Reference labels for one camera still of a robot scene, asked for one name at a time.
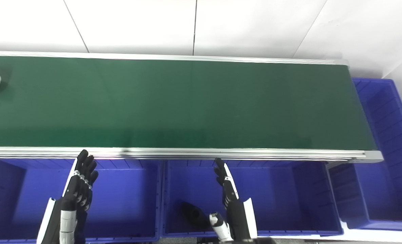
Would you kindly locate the large blue plastic bin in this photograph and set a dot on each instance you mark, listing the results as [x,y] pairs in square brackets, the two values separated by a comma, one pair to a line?
[387,135]

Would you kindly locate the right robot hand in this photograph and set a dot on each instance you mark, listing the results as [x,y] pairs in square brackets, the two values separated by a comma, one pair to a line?
[236,210]

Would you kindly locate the green conveyor belt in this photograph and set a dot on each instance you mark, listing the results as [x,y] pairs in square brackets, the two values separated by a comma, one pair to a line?
[187,105]
[221,154]

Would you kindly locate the black part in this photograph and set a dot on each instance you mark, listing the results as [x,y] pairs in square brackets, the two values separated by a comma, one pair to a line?
[193,213]

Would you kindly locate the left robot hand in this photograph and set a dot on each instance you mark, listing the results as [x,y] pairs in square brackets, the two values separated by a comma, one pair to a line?
[79,189]

